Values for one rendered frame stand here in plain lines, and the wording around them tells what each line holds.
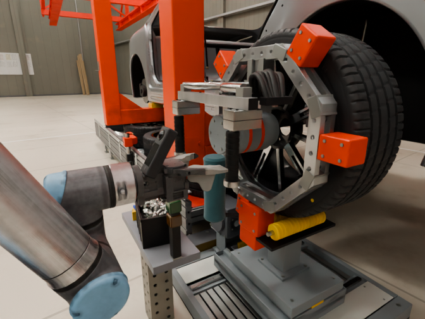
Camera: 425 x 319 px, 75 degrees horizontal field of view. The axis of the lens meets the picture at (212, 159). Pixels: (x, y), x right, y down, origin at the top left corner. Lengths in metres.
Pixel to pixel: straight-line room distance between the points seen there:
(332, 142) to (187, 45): 0.85
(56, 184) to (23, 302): 1.20
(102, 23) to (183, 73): 1.99
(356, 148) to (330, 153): 0.06
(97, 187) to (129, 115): 2.73
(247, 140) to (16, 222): 0.64
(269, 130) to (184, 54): 0.61
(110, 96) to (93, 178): 2.66
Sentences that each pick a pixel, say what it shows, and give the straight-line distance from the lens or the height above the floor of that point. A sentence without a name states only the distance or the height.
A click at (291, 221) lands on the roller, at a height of 0.54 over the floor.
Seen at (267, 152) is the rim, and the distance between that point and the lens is 1.09.
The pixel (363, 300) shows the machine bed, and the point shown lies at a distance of 1.53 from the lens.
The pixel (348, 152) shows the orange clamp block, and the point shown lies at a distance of 0.73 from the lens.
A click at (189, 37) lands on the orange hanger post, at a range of 1.37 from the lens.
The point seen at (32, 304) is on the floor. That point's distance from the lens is 1.70.
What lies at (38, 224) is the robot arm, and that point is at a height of 0.84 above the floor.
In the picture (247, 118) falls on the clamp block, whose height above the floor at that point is 0.93.
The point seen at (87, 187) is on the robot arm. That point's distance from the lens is 0.57.
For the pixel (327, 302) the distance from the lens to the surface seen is 1.34.
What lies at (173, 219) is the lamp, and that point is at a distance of 0.89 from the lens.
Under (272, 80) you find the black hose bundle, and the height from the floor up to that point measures 1.02.
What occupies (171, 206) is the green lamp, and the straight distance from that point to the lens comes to 0.86.
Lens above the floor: 1.03
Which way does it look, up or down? 17 degrees down
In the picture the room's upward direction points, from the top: straight up
